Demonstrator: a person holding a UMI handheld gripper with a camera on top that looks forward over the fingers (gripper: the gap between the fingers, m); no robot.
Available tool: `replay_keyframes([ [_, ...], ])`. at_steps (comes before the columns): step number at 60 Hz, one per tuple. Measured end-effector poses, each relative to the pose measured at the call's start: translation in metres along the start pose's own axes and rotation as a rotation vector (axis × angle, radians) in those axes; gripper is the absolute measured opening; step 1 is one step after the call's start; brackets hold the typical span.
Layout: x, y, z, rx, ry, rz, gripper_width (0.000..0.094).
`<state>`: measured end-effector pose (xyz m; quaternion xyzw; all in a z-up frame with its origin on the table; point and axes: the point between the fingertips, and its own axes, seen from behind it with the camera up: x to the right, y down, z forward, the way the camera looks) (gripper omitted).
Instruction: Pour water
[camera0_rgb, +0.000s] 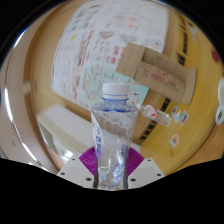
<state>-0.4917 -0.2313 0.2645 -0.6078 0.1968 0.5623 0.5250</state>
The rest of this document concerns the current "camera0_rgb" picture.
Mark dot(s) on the flat round red coaster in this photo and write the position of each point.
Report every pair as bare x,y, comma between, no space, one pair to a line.
215,55

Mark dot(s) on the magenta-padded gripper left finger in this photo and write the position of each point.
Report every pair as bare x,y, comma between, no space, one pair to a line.
75,170

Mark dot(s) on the printed paper wall posters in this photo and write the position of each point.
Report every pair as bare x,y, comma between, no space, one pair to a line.
100,43

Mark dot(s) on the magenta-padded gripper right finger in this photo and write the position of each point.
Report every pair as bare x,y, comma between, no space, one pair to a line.
146,170

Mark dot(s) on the small colourful sticker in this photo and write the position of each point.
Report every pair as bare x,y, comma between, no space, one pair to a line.
174,140
184,118
174,109
177,116

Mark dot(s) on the brown cardboard box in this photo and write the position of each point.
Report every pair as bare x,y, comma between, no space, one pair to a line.
156,75

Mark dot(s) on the clear plastic bottle white cap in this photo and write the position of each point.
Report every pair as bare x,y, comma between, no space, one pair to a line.
115,133

